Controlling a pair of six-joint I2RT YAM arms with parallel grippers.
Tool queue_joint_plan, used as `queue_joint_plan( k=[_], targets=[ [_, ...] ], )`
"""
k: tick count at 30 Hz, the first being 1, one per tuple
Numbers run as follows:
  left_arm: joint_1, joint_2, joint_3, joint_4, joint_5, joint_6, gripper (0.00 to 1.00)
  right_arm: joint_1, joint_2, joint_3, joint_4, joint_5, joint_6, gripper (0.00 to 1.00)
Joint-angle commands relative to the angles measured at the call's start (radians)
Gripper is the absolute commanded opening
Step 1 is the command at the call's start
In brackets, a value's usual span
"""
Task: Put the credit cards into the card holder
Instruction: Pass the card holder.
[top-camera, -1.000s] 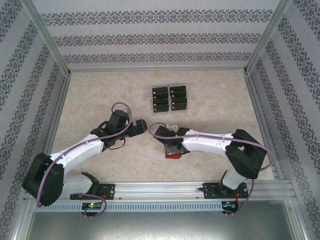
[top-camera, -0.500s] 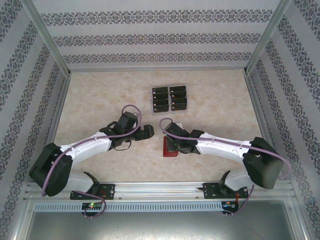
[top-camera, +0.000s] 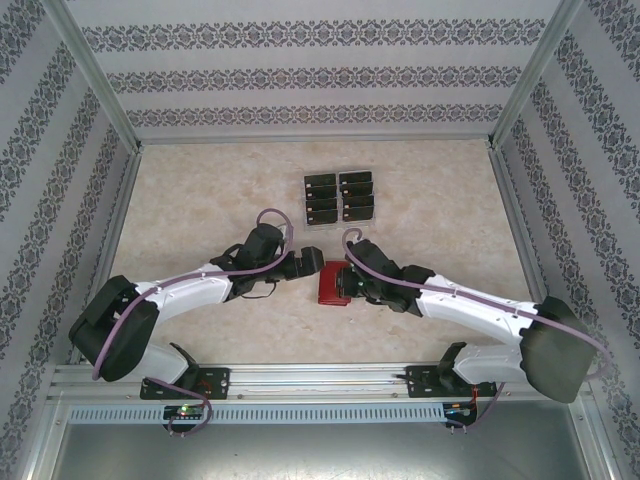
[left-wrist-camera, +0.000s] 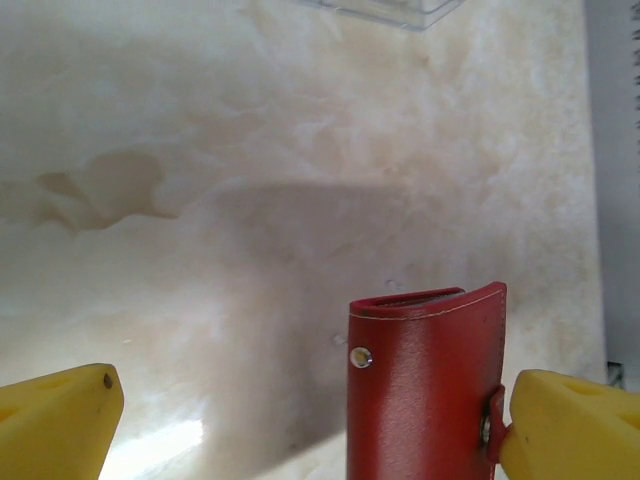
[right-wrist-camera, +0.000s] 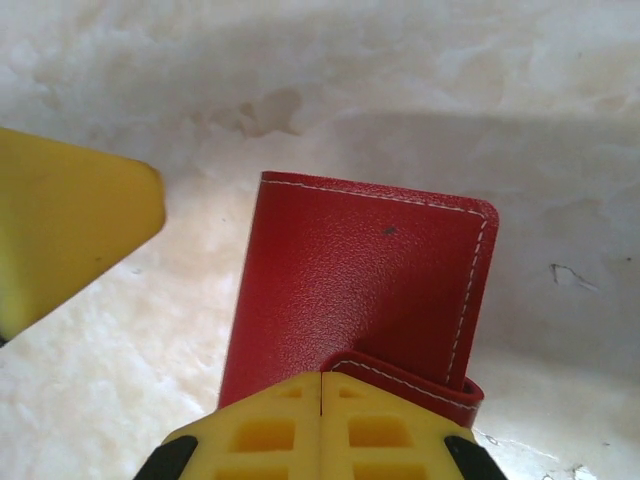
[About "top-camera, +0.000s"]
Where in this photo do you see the red card holder wallet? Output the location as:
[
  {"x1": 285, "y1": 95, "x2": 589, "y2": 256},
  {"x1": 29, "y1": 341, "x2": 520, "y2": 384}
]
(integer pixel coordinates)
[{"x1": 316, "y1": 259, "x2": 352, "y2": 306}]

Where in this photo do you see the clear acrylic card stand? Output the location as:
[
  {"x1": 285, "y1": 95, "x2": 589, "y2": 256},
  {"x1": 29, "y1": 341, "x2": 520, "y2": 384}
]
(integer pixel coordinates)
[{"x1": 299, "y1": 168, "x2": 379, "y2": 234}]

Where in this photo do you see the metal sheet tray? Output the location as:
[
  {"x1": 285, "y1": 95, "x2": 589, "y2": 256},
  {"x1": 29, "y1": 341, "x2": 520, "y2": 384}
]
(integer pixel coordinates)
[{"x1": 29, "y1": 422, "x2": 614, "y2": 480}]

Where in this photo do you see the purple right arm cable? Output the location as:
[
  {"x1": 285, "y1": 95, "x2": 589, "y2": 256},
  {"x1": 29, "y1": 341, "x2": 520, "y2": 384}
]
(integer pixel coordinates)
[{"x1": 341, "y1": 228, "x2": 614, "y2": 432}]

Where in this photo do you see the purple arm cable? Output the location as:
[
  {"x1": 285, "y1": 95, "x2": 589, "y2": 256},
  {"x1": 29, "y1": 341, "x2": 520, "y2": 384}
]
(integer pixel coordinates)
[
  {"x1": 341, "y1": 228, "x2": 614, "y2": 432},
  {"x1": 91, "y1": 208, "x2": 294, "y2": 437}
]

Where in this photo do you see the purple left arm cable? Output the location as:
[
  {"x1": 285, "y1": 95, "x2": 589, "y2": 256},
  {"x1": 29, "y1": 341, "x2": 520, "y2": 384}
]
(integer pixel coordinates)
[{"x1": 91, "y1": 208, "x2": 294, "y2": 437}]

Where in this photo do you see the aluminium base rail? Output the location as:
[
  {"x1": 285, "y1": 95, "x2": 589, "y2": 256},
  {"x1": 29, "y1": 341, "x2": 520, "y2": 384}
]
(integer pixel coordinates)
[{"x1": 49, "y1": 363, "x2": 586, "y2": 401}]

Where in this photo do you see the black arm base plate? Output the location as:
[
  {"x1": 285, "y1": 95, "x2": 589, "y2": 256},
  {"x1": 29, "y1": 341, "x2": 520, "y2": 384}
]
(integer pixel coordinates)
[
  {"x1": 139, "y1": 367, "x2": 232, "y2": 402},
  {"x1": 405, "y1": 364, "x2": 505, "y2": 400}
]

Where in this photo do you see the grey slotted cable duct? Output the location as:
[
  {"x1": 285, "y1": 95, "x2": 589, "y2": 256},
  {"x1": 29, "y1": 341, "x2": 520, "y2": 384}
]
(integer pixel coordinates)
[{"x1": 67, "y1": 403, "x2": 446, "y2": 425}]

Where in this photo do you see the aluminium side rail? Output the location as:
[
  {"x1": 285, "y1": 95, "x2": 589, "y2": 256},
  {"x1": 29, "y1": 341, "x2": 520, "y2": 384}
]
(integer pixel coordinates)
[
  {"x1": 69, "y1": 147, "x2": 146, "y2": 364},
  {"x1": 487, "y1": 147, "x2": 566, "y2": 364}
]

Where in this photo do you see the aluminium frame post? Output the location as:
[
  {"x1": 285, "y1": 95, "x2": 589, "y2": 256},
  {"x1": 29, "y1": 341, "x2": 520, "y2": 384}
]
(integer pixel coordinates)
[
  {"x1": 42, "y1": 0, "x2": 146, "y2": 154},
  {"x1": 484, "y1": 0, "x2": 586, "y2": 151}
]

